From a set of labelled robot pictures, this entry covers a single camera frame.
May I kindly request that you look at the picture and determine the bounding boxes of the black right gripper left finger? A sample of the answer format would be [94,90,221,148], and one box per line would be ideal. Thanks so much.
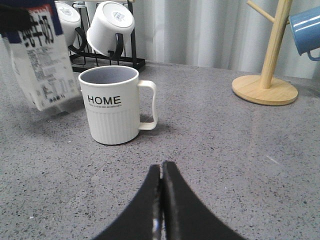
[94,164,163,240]

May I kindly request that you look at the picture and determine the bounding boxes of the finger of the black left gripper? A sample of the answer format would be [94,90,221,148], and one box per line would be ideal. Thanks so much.
[0,4,32,33]

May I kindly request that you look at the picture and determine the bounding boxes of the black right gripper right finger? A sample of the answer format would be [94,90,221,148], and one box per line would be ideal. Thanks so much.
[162,161,243,240]

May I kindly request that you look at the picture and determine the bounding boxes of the white blue milk carton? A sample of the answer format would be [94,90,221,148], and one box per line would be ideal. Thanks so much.
[0,0,80,111]

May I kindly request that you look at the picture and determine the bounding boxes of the white HOME cup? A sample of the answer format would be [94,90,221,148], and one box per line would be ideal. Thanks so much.
[78,65,158,145]

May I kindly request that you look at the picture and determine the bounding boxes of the left white hanging mug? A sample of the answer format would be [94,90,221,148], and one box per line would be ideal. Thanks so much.
[54,1,87,53]

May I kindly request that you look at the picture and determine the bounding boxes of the white hanging mug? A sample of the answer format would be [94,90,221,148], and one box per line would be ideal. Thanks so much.
[54,1,87,53]
[86,1,135,61]

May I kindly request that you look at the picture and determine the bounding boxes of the right white hanging mug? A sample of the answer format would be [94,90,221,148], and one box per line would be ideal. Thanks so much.
[86,1,135,61]

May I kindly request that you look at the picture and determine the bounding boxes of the wooden mug tree stand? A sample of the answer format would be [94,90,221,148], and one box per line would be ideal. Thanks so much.
[231,0,298,106]

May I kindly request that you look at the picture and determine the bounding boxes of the blue enamel mug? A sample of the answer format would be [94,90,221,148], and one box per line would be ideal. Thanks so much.
[288,6,320,62]

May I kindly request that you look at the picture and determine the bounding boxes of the black wire mug rack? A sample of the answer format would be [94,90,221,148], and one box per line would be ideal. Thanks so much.
[66,0,146,73]

